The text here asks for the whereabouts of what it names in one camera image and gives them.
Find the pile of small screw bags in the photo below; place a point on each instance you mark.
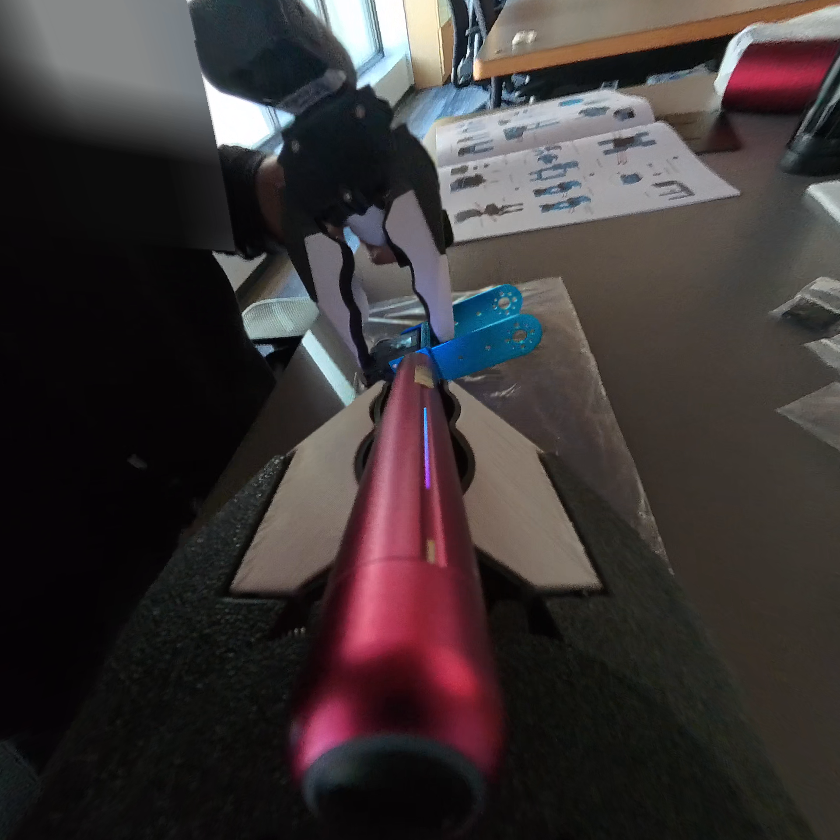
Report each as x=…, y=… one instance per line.
x=810, y=308

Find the large clear plastic bag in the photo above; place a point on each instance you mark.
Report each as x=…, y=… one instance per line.
x=558, y=394

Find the white foam sheet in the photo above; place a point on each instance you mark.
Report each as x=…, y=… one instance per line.
x=827, y=200

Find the person's left hand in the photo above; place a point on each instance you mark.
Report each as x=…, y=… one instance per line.
x=268, y=197

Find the person's left forearm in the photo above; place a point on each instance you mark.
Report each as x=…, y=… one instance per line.
x=236, y=197

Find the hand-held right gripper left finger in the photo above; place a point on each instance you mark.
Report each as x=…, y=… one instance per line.
x=295, y=525

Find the small clear plastic piece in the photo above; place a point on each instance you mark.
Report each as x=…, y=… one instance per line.
x=525, y=39

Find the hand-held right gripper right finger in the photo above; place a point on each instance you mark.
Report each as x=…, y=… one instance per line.
x=531, y=518

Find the red electric screwdriver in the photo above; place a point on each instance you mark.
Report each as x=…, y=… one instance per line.
x=407, y=623

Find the large paned window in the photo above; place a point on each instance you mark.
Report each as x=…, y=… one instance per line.
x=354, y=39

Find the grey desk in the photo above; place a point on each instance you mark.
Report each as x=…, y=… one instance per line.
x=689, y=328

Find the person's black top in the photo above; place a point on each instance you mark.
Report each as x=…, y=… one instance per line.
x=98, y=459

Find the long wooden table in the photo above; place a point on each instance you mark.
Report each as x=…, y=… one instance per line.
x=623, y=33

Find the black office chair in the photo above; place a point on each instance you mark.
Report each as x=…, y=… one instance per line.
x=472, y=39

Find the blue metal servo bracket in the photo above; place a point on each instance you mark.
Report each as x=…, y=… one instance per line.
x=499, y=341

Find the open instruction manual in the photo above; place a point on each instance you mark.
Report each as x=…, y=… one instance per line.
x=577, y=170

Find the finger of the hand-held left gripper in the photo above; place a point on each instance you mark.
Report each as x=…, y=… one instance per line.
x=334, y=289
x=430, y=262

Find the black patterned cylinder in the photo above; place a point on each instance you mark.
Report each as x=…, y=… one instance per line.
x=814, y=144

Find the red cylindrical case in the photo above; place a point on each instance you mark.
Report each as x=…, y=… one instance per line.
x=781, y=75

